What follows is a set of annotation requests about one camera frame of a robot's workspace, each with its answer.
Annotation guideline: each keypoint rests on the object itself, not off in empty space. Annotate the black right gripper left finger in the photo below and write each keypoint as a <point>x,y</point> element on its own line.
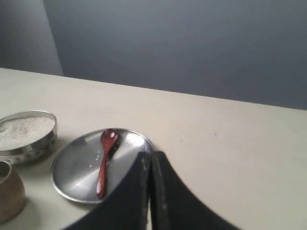
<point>126,208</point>

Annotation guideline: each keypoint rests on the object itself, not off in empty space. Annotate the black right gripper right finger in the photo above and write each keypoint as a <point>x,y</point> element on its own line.
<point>173,206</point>

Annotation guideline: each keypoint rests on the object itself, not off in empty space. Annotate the red wooden spoon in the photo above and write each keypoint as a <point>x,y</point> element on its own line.
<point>108,139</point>

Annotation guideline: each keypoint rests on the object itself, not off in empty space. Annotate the brown wooden cup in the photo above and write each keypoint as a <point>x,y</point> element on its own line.
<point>12,192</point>

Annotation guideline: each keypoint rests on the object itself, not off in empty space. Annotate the steel bowl of rice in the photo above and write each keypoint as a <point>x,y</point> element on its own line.
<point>27,136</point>

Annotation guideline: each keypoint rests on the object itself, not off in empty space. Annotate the round steel plate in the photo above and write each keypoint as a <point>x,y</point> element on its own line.
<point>74,172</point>

